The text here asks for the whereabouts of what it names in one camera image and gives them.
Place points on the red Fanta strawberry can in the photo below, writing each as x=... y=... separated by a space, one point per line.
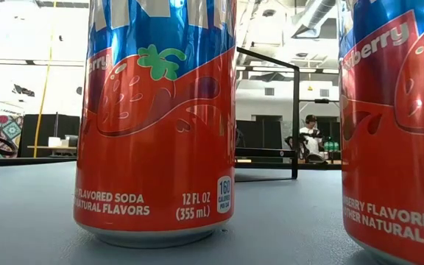
x=153 y=165
x=399 y=165

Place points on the black partition panel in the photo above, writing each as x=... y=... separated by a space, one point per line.
x=260 y=134
x=63 y=125

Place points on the person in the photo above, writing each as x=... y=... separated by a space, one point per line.
x=312 y=141

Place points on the small green bottle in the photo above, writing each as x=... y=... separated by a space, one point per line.
x=335 y=146
x=327 y=146

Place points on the white box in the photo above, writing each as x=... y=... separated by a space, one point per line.
x=54 y=142

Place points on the desk with wooden top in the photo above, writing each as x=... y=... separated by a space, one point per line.
x=50 y=147

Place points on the grey ventilation duct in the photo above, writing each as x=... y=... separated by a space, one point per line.
x=317 y=13

